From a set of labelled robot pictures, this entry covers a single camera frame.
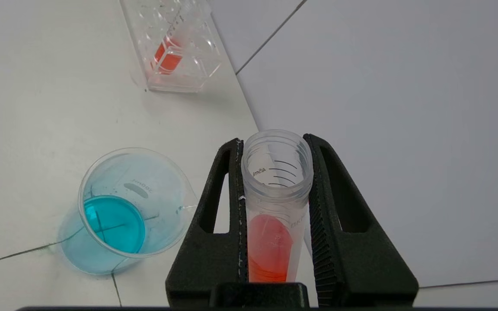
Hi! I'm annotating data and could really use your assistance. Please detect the clear glass beaker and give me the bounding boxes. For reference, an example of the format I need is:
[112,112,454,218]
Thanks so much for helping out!
[58,147,198,276]

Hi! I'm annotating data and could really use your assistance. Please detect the orange-red pigment test tube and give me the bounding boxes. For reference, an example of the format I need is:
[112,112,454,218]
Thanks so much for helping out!
[151,3,194,75]

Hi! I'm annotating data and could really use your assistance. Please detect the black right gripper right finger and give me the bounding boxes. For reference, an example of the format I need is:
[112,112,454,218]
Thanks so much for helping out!
[303,133,419,308]

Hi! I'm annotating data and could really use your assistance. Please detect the red pigment test tube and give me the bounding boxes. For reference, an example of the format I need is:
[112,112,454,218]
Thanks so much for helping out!
[241,129,314,284]

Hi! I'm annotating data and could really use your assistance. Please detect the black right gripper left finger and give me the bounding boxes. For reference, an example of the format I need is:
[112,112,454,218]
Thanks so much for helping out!
[165,138,250,308]

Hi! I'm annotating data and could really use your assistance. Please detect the clear acrylic test tube rack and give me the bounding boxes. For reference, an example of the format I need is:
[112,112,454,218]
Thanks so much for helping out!
[119,0,223,94]

